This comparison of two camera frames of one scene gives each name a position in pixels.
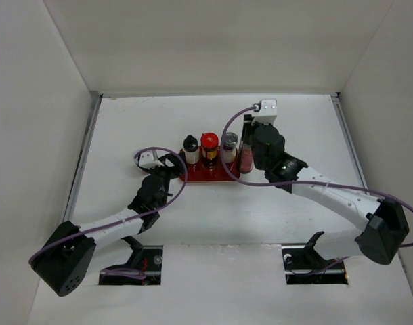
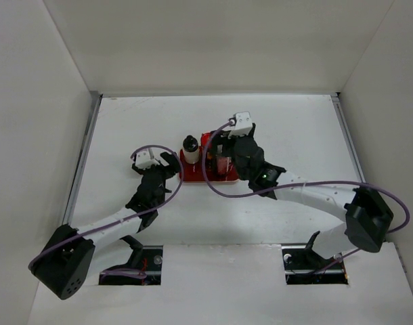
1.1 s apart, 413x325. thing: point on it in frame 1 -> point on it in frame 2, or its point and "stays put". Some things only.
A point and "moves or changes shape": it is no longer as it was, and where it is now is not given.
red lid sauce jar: x=209 y=142 stays put
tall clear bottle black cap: x=246 y=157 moves or changes shape
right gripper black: x=247 y=127 -> x=219 y=139
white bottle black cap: x=191 y=146 stays put
